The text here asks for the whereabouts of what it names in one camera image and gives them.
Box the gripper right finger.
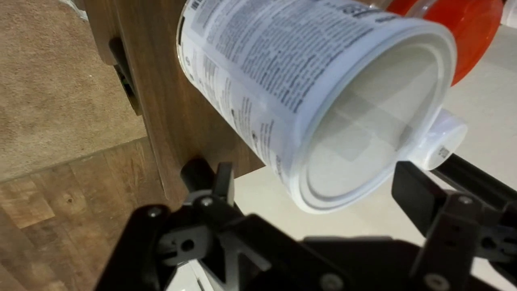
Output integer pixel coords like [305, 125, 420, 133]
[391, 161, 517, 291]

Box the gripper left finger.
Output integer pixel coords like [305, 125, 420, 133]
[95, 162, 357, 291]

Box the small white bottle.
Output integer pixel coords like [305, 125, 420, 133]
[407, 108, 469, 171]

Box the large white labelled container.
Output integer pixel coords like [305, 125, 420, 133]
[177, 0, 458, 214]

